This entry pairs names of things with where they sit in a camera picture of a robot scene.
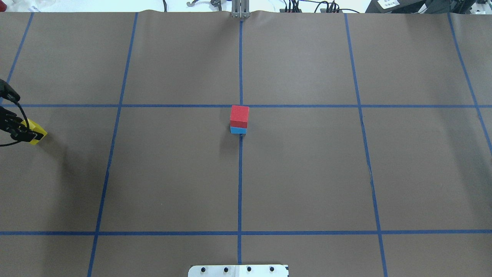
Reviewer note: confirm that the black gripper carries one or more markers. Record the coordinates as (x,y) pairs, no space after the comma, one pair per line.
(16,129)

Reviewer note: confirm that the yellow cube block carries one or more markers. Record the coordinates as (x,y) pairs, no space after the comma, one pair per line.
(35,132)

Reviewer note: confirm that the blue cube block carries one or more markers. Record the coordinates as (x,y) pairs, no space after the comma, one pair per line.
(238,130)

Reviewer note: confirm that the red cube block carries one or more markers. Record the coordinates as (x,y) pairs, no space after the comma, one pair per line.
(239,116)

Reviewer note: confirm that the brown paper table cover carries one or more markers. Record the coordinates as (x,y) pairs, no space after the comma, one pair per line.
(367,152)

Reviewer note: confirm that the black box with label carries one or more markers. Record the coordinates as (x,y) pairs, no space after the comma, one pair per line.
(397,6)

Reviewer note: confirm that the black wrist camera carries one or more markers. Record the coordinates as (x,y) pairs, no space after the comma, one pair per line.
(8,93)

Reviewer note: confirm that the white camera mast with base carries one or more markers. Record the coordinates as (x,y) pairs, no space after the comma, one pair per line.
(255,270)

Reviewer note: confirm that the aluminium frame post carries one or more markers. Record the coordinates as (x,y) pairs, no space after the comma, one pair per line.
(240,9)

